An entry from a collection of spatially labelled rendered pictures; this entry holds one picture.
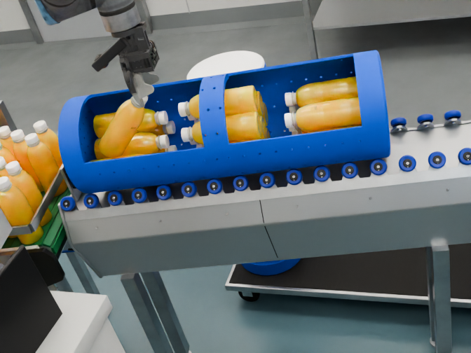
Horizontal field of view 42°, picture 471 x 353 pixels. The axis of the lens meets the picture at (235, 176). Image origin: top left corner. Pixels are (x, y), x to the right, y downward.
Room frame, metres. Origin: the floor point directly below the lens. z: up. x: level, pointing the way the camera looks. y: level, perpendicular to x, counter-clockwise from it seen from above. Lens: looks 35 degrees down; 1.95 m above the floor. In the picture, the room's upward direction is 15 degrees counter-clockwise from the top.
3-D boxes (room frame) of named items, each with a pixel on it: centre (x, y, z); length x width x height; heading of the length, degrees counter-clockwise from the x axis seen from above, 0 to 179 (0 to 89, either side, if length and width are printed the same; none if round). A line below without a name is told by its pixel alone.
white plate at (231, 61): (1.97, -0.06, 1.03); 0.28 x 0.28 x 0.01
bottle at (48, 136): (1.78, 0.55, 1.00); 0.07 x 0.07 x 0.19
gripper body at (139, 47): (1.48, 0.16, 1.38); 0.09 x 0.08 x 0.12; 76
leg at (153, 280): (1.67, 0.39, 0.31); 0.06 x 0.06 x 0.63; 75
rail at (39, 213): (1.64, 0.55, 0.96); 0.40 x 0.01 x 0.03; 165
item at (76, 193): (1.62, 0.47, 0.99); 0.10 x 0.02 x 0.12; 165
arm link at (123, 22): (1.49, 0.17, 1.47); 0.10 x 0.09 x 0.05; 166
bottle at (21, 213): (1.49, 0.63, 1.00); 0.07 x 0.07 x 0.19
